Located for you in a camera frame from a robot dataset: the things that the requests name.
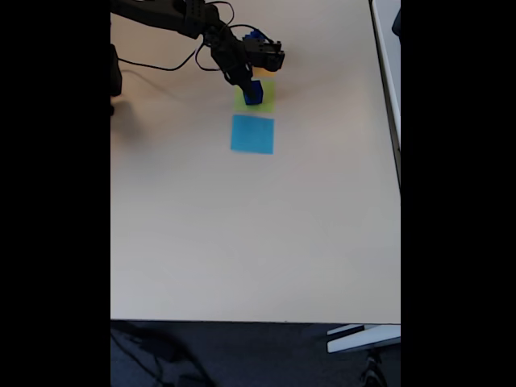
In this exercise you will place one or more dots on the medium blue cube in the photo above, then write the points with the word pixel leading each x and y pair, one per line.
pixel 259 93

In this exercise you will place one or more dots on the small blue cube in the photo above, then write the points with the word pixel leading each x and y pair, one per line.
pixel 255 34

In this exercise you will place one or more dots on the green paper square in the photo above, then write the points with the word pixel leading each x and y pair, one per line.
pixel 268 102

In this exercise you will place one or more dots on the orange paper square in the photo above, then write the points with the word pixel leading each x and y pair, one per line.
pixel 264 72

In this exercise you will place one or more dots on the light blue paper square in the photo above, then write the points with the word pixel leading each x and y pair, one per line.
pixel 252 135

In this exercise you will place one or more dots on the white neighbouring table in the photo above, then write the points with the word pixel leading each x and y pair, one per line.
pixel 387 80

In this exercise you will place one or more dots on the dark blue object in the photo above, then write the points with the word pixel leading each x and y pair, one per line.
pixel 397 22

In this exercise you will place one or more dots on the white table foot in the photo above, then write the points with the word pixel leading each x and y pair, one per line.
pixel 363 340

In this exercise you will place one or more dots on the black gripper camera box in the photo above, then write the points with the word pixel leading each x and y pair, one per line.
pixel 266 54

